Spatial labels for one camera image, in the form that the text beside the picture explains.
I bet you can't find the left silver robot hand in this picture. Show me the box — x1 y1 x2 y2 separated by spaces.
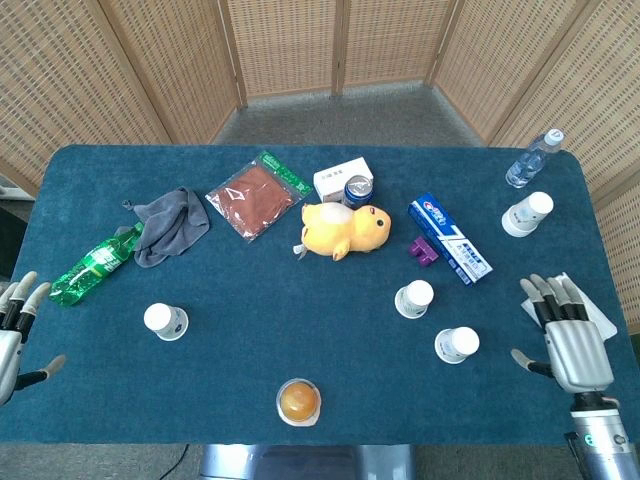
0 270 67 407

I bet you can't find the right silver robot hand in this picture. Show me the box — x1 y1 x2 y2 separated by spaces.
510 273 615 396

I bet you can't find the white printed paper cup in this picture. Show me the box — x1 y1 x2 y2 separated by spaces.
394 279 435 320
501 191 555 238
433 326 481 365
143 302 190 343

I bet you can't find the orange fruit jelly cup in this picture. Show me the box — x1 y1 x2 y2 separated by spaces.
275 378 322 427

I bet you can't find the white tissue pack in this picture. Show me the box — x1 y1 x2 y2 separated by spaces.
519 272 619 342

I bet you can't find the woven bamboo screen panel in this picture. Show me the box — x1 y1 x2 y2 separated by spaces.
219 0 346 109
592 182 640 346
487 0 640 201
0 0 174 199
427 0 574 146
332 0 459 96
97 0 242 146

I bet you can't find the green plastic soda bottle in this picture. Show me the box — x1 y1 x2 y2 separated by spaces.
48 221 146 308

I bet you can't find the blue toothpaste box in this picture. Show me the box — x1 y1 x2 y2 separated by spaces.
407 192 494 287

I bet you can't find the purple plastic block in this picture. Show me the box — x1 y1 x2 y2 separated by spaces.
407 236 440 270

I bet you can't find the clear plastic water bottle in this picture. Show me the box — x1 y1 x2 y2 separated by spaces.
505 128 566 190

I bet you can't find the grey microfibre cloth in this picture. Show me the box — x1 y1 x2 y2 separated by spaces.
122 186 211 269

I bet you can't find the blue felt table cover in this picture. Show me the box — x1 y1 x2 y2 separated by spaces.
0 144 640 446

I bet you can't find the yellow plush duck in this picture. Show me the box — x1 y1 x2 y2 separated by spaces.
292 201 393 263

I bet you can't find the blue drink can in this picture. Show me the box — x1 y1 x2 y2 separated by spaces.
342 174 375 210

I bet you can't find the white cardboard box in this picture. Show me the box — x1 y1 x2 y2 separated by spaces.
313 156 375 203

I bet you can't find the brown cloth in clear packet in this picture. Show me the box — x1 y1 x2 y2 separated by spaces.
204 150 314 244

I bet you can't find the grey-blue robot torso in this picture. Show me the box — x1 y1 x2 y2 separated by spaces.
199 443 417 480

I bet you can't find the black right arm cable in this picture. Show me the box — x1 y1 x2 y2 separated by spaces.
563 431 587 480

